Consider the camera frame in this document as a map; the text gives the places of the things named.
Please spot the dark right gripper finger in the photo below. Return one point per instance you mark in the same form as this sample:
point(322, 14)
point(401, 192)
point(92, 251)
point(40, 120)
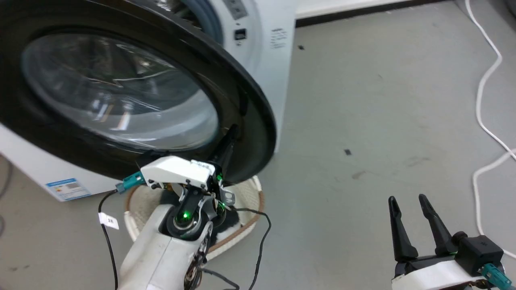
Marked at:
point(400, 233)
point(437, 229)

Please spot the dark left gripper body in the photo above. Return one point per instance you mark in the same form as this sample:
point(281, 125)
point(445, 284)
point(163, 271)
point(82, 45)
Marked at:
point(219, 197)

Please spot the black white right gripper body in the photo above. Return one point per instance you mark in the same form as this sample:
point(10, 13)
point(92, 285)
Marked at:
point(427, 276)

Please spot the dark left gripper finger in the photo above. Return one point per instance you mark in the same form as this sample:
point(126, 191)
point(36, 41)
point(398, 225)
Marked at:
point(226, 151)

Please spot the black round glass washer door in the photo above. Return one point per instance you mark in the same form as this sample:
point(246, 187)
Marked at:
point(121, 84)

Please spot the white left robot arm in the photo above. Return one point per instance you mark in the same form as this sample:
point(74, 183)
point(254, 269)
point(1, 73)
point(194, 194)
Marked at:
point(161, 249)

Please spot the white washing machine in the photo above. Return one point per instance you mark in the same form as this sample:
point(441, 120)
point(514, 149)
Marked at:
point(266, 80)

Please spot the white woven laundry basket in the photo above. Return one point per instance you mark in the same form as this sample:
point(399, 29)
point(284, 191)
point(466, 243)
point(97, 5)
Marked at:
point(246, 193)

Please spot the black and white cloth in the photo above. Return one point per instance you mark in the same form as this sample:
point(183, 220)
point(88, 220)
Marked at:
point(230, 223)

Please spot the printed text sticker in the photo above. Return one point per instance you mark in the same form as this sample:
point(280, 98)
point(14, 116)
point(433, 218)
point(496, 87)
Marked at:
point(279, 38)

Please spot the blue energy label sticker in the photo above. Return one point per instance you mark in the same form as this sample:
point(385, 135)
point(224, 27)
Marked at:
point(67, 189)

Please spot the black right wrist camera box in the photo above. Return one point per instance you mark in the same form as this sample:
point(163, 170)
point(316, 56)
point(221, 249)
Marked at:
point(479, 251)

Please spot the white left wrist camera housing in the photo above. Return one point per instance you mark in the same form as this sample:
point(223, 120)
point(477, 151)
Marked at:
point(177, 169)

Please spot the teal right camera connector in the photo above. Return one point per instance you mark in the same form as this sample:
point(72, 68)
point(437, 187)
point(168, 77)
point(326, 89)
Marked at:
point(496, 277)

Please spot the teal camera connector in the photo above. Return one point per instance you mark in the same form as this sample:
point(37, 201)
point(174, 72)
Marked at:
point(130, 182)
point(496, 277)

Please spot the teal left camera connector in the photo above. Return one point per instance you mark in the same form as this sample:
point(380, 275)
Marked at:
point(130, 182)

